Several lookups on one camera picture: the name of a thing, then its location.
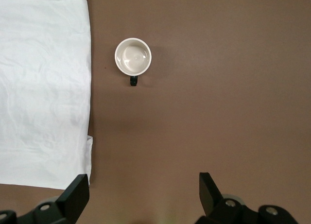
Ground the white cloth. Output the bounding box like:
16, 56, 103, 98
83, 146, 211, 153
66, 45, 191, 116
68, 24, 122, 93
0, 0, 94, 187

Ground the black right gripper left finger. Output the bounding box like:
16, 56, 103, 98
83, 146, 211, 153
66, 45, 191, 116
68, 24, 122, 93
0, 173, 90, 224

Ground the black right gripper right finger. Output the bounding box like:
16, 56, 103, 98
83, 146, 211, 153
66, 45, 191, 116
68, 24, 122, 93
195, 172, 298, 224

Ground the beige paper cup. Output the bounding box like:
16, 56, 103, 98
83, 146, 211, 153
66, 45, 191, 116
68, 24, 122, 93
114, 37, 153, 87

